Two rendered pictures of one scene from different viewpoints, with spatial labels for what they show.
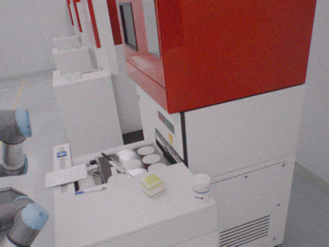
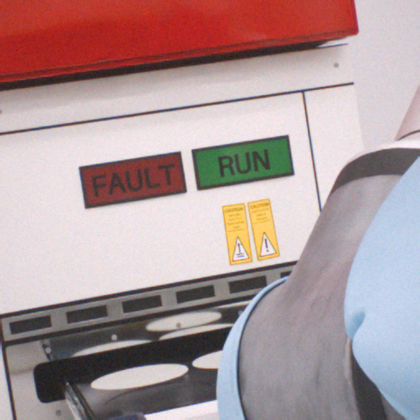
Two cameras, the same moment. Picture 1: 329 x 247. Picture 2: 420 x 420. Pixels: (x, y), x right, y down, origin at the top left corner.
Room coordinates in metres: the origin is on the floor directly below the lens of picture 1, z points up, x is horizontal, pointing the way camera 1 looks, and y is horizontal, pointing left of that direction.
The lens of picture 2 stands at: (1.34, 1.15, 1.12)
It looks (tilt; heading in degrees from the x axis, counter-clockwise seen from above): 3 degrees down; 271
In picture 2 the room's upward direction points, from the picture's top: 9 degrees counter-clockwise
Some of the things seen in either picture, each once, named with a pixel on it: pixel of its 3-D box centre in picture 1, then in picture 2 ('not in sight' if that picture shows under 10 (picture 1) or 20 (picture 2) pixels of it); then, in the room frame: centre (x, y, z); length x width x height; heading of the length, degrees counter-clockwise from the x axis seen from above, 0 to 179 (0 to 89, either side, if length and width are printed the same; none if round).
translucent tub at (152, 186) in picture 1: (152, 186); not in sight; (0.97, 0.04, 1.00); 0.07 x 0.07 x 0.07; 30
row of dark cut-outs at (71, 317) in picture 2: (167, 143); (194, 294); (1.41, -0.07, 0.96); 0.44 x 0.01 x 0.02; 15
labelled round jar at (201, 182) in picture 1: (201, 188); not in sight; (0.90, -0.16, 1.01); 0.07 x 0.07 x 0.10
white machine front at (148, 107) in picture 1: (157, 122); (31, 268); (1.58, -0.03, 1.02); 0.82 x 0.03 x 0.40; 15
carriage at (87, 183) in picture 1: (86, 183); not in sight; (1.26, 0.39, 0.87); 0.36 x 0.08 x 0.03; 15
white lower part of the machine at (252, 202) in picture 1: (210, 188); not in sight; (1.67, -0.36, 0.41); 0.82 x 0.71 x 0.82; 15
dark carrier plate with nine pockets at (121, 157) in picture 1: (133, 164); (269, 376); (1.34, 0.14, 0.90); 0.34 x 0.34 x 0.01; 15
